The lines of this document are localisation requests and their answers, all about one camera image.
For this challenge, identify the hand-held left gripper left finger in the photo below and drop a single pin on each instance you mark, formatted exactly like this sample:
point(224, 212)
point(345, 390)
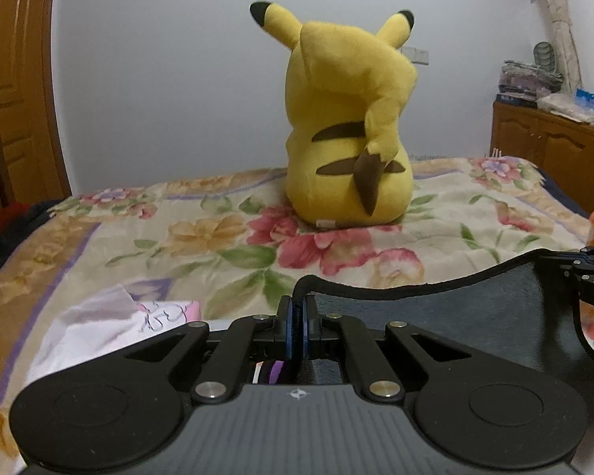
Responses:
point(289, 327)

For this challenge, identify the wooden wardrobe door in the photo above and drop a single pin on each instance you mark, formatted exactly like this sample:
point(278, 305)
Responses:
point(15, 84)

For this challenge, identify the white printed cloth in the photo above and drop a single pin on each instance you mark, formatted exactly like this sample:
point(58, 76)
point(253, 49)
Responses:
point(109, 321)

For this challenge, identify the stack of folded cloths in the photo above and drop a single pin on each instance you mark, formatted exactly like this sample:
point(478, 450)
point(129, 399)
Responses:
point(527, 79)

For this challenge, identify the yellow plush toy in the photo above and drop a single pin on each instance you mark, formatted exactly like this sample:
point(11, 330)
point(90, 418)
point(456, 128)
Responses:
point(344, 123)

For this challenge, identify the patterned curtain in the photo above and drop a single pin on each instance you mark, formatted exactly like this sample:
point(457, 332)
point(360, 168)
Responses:
point(559, 15)

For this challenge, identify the wooden cabinet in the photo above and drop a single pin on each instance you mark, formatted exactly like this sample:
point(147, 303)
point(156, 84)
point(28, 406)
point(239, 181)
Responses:
point(549, 143)

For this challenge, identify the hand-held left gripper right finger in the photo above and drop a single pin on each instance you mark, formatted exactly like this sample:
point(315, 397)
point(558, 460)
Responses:
point(305, 329)

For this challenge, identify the blue picture box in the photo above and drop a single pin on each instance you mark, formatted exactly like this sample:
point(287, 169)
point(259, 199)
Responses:
point(593, 109)

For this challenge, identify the dark blue bed sheet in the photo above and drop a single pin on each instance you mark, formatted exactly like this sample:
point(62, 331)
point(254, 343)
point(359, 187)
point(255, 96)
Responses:
point(569, 188)

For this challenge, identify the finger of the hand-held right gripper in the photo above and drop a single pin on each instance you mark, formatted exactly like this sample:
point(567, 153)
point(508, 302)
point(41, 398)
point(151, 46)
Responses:
point(581, 253)
point(591, 271)

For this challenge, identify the grey striped ornament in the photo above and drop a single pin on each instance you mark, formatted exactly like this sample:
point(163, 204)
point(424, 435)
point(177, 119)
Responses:
point(543, 54)

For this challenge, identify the dark grey towel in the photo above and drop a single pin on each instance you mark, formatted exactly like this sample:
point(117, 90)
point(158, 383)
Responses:
point(475, 307)

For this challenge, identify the floral blanket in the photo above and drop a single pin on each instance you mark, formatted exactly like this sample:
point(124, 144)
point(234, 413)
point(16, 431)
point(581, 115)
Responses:
point(203, 242)

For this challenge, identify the white wall socket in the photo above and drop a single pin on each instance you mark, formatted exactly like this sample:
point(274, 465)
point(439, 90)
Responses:
point(416, 54)

